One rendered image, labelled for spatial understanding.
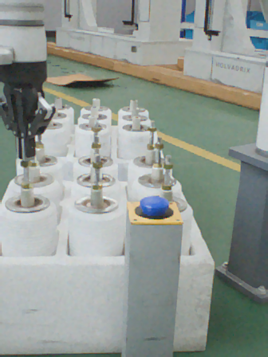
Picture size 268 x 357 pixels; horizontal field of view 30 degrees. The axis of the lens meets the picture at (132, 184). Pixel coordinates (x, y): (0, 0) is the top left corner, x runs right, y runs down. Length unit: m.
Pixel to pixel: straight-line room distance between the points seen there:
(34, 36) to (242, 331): 0.65
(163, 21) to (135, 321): 3.55
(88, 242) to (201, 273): 0.19
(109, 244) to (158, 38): 3.36
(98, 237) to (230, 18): 2.81
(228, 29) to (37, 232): 2.84
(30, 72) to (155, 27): 3.35
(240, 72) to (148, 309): 2.59
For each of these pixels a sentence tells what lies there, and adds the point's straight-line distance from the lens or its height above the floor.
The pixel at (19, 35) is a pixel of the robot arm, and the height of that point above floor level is 0.53.
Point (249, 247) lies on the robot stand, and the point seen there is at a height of 0.10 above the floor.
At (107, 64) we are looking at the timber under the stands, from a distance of 4.36.
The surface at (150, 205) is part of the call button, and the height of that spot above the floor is 0.33.
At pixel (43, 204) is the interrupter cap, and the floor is 0.25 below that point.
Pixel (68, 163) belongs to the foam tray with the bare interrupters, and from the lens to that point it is 1.33.
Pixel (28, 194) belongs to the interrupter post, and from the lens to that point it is 0.86.
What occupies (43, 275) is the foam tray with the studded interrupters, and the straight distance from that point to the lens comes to 0.84.
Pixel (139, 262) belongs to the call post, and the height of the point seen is 0.26.
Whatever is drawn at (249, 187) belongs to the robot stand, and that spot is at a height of 0.23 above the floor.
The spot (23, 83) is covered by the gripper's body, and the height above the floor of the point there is 0.46.
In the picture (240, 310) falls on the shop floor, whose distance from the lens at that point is 1.08.
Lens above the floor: 0.59
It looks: 20 degrees down
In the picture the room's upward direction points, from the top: 2 degrees clockwise
